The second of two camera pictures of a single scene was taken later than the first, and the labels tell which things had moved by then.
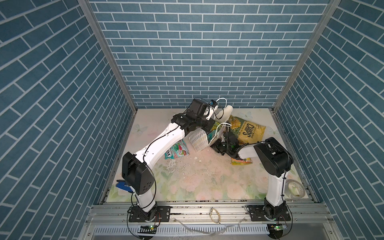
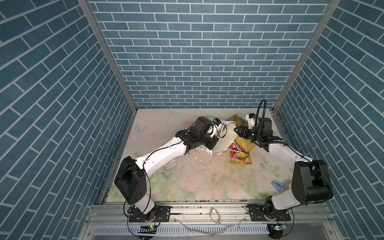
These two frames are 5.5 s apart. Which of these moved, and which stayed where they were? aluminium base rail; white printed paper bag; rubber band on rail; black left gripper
Moved: white printed paper bag; black left gripper
Stayed: rubber band on rail; aluminium base rail
